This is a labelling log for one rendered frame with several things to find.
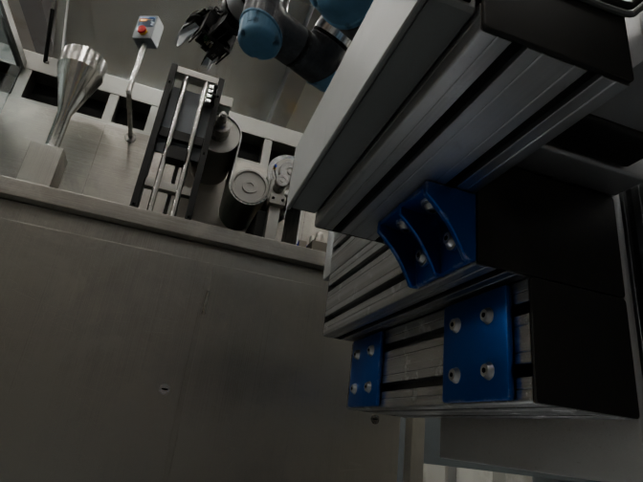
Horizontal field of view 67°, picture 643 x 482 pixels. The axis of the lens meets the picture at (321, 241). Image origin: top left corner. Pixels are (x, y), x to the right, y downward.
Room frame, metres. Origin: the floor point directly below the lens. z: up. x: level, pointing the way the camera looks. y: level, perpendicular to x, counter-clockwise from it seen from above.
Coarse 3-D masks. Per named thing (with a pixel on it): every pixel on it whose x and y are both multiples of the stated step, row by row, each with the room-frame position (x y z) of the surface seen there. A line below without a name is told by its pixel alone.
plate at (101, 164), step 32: (0, 128) 1.45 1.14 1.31; (32, 128) 1.48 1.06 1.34; (96, 128) 1.53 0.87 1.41; (0, 160) 1.46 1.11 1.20; (96, 160) 1.54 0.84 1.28; (128, 160) 1.57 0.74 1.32; (160, 160) 1.60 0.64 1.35; (96, 192) 1.55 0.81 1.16; (128, 192) 1.58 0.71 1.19; (160, 192) 1.61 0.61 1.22
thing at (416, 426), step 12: (408, 420) 2.13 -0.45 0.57; (420, 420) 2.11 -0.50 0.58; (408, 432) 2.13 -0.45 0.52; (420, 432) 2.11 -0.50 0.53; (408, 444) 2.12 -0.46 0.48; (420, 444) 2.11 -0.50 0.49; (408, 456) 2.12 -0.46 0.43; (420, 456) 2.11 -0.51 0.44; (408, 468) 2.11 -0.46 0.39; (420, 468) 2.11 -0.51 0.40; (408, 480) 2.11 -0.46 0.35; (420, 480) 2.11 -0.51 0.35
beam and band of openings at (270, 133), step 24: (24, 72) 1.45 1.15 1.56; (48, 72) 1.47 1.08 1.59; (24, 96) 1.48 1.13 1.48; (48, 96) 1.55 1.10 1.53; (96, 96) 1.57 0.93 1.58; (120, 96) 1.55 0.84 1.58; (144, 96) 1.57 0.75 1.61; (96, 120) 1.53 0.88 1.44; (120, 120) 1.62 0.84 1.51; (144, 120) 1.65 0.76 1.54; (240, 120) 1.68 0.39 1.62; (240, 144) 1.76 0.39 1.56; (264, 144) 1.71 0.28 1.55; (288, 144) 1.74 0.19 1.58
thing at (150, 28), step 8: (144, 16) 1.26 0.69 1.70; (152, 16) 1.26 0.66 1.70; (144, 24) 1.26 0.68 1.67; (152, 24) 1.26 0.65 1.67; (160, 24) 1.28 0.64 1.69; (136, 32) 1.27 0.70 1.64; (144, 32) 1.26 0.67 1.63; (152, 32) 1.26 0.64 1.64; (160, 32) 1.29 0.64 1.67; (136, 40) 1.28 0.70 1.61; (144, 40) 1.27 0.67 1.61; (152, 40) 1.27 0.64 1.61; (152, 48) 1.30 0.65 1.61
